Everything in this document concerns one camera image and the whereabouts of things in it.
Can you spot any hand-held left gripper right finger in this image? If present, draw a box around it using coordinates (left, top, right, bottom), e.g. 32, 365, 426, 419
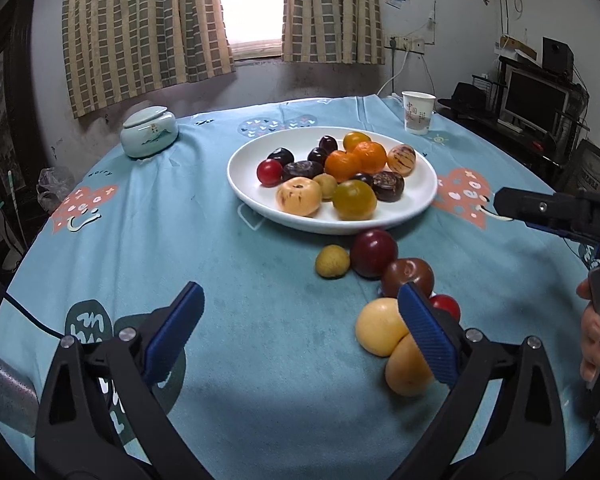
396, 282, 568, 480

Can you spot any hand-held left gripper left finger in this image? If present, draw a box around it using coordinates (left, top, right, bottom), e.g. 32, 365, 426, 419
35, 281, 206, 480

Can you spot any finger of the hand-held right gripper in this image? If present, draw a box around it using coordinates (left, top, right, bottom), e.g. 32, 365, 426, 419
491, 186, 593, 236

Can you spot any small red plum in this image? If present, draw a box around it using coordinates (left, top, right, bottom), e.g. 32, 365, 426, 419
428, 294, 462, 323
256, 158, 284, 187

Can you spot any brown red tomato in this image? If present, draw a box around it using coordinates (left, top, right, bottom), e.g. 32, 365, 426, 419
380, 257, 436, 301

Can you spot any large dark red plum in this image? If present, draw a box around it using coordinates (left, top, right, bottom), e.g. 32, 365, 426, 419
350, 228, 399, 280

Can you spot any small tan longan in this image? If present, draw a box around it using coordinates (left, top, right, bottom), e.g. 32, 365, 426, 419
313, 173, 339, 201
315, 244, 351, 279

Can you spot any dark brown passion fruit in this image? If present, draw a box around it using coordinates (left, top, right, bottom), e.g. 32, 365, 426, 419
371, 170, 406, 203
281, 160, 325, 183

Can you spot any yellow green orange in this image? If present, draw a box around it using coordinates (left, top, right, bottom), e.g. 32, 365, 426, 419
332, 179, 378, 222
342, 131, 373, 152

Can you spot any white round plate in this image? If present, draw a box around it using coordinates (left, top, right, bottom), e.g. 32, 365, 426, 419
227, 126, 439, 236

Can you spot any glazed tan doughnut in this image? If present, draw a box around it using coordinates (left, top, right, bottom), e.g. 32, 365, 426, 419
275, 180, 324, 218

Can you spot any person's right hand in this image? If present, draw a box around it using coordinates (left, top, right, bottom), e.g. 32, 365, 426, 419
576, 278, 600, 384

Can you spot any black computer desk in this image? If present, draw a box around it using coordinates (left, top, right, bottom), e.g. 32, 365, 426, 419
450, 57, 591, 186

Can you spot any light blue printed tablecloth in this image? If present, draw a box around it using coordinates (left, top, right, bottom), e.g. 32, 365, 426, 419
0, 95, 600, 480

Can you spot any computer monitor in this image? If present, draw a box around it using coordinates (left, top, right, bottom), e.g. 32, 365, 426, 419
500, 67, 571, 133

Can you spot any black hat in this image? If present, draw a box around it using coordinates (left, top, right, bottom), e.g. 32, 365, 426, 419
437, 82, 498, 121

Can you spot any white paper cup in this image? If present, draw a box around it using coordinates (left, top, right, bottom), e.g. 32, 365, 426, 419
401, 91, 436, 136

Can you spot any black speaker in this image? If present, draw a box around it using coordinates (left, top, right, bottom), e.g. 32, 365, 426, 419
541, 36, 575, 78

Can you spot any cardboard box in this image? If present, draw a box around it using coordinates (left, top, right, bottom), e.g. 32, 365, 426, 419
495, 35, 538, 61

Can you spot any clear plastic bag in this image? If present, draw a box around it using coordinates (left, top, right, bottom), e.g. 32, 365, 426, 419
36, 166, 76, 211

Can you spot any celadon ceramic lidded jar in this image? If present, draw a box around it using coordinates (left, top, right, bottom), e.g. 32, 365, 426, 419
119, 105, 179, 160

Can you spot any white stick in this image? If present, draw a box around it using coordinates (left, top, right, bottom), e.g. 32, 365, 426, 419
7, 170, 28, 261

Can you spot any checked beige curtain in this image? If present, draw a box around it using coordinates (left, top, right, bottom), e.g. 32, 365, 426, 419
281, 0, 386, 66
61, 0, 237, 120

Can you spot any dark framed picture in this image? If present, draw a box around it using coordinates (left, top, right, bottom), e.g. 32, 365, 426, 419
0, 0, 38, 221

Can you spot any bright window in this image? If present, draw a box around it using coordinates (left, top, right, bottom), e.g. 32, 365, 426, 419
212, 0, 288, 61

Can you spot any thin black cable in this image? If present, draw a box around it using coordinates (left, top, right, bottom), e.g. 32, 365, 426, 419
2, 290, 66, 341

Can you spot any white power cable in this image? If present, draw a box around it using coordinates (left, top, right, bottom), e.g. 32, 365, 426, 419
375, 50, 411, 98

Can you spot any white wall socket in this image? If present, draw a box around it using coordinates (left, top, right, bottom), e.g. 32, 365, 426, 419
384, 35, 426, 55

